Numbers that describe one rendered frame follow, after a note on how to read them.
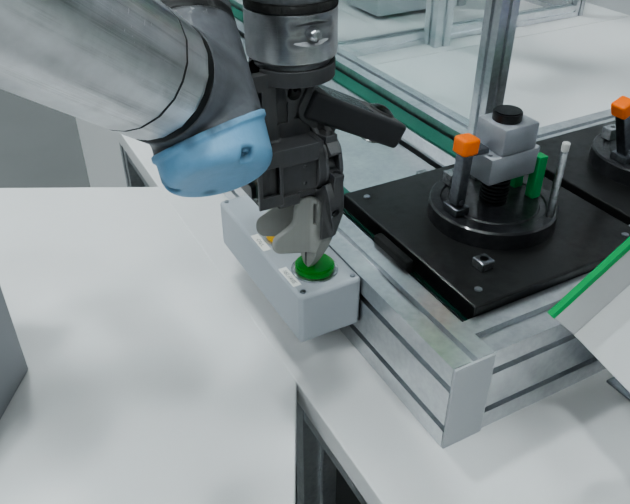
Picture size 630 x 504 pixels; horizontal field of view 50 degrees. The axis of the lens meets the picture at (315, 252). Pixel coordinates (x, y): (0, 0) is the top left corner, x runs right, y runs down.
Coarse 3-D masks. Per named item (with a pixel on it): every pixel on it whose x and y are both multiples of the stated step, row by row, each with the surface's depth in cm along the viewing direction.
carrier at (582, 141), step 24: (552, 144) 90; (576, 144) 90; (600, 144) 85; (552, 168) 84; (576, 168) 84; (600, 168) 83; (624, 168) 80; (576, 192) 81; (600, 192) 79; (624, 192) 79; (624, 216) 75
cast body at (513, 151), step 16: (496, 112) 68; (512, 112) 67; (480, 128) 69; (496, 128) 67; (512, 128) 67; (528, 128) 67; (496, 144) 68; (512, 144) 67; (528, 144) 69; (480, 160) 69; (496, 160) 68; (512, 160) 69; (528, 160) 70; (480, 176) 70; (496, 176) 69; (512, 176) 70
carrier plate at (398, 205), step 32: (352, 192) 79; (384, 192) 79; (416, 192) 79; (384, 224) 73; (416, 224) 73; (576, 224) 73; (608, 224) 73; (416, 256) 68; (448, 256) 68; (512, 256) 68; (544, 256) 68; (576, 256) 68; (448, 288) 65; (480, 288) 64; (512, 288) 64; (544, 288) 66
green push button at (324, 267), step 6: (300, 258) 68; (324, 258) 68; (330, 258) 68; (300, 264) 67; (318, 264) 67; (324, 264) 67; (330, 264) 67; (300, 270) 67; (306, 270) 66; (312, 270) 66; (318, 270) 66; (324, 270) 66; (330, 270) 67; (306, 276) 66; (312, 276) 66; (318, 276) 66; (324, 276) 67
